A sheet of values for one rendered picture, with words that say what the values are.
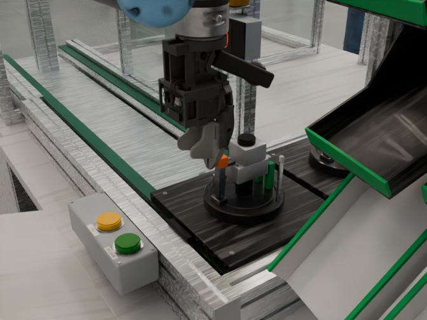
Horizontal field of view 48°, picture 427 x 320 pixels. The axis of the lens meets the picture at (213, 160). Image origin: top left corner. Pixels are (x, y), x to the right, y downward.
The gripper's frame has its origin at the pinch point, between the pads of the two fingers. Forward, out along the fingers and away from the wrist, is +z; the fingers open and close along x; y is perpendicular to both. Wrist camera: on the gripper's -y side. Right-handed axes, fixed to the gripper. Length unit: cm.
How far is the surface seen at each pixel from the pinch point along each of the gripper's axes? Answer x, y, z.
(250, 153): 2.2, -5.7, -0.3
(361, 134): 24.5, -2.8, -13.5
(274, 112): -46, -54, 21
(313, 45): -83, -107, 17
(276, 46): -100, -102, 21
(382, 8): 28.4, 2.3, -28.3
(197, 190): -7.5, -1.8, 10.3
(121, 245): -0.9, 16.3, 10.1
